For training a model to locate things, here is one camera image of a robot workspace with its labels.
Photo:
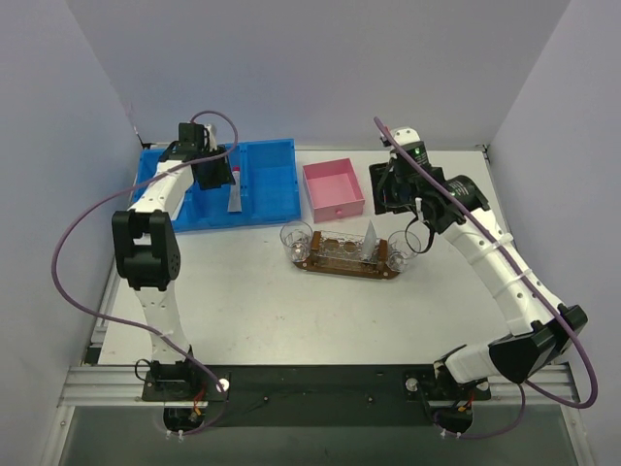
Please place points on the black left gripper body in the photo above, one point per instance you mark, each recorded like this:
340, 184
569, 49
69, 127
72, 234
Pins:
216, 174

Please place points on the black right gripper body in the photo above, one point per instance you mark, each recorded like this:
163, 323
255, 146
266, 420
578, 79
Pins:
388, 192

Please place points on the white toothpaste red cap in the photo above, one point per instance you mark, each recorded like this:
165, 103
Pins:
235, 200

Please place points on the white toothpaste blue cap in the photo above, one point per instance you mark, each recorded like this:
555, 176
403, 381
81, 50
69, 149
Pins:
369, 243

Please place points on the brown wooden tray holder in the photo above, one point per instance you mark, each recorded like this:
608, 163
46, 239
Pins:
339, 254

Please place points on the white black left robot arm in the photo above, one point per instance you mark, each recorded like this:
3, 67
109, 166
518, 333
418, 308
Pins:
147, 252

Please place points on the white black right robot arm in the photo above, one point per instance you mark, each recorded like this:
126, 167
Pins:
538, 322

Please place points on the blue plastic bin middle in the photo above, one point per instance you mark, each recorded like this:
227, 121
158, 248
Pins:
208, 208

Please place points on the blue plastic bin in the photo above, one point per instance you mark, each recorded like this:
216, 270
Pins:
271, 191
155, 160
208, 208

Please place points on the blue plastic bin left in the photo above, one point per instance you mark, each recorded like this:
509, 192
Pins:
155, 160

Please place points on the blue plastic bin right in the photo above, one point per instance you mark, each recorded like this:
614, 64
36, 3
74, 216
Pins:
271, 191

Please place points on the pink wooden drawer box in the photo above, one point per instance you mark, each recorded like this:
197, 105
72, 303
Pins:
333, 190

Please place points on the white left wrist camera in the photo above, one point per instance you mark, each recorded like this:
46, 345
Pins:
210, 136

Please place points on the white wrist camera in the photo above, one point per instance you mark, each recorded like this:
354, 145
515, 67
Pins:
210, 136
405, 136

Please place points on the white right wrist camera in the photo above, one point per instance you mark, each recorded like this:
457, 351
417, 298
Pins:
405, 136

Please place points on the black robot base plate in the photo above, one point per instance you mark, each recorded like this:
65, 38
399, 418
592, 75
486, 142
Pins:
213, 404

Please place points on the aluminium frame rail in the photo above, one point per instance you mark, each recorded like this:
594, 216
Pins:
125, 386

